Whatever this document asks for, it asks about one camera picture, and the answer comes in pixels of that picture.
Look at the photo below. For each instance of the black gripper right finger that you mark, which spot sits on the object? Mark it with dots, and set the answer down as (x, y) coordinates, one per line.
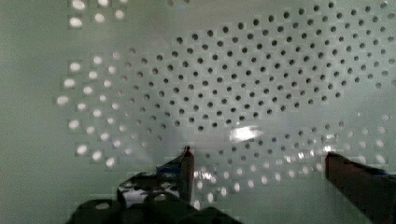
(361, 183)

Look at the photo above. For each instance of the mint green oval strainer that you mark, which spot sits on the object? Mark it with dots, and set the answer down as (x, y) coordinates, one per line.
(260, 91)

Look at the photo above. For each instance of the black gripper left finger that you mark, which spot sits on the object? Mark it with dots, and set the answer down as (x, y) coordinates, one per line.
(175, 177)

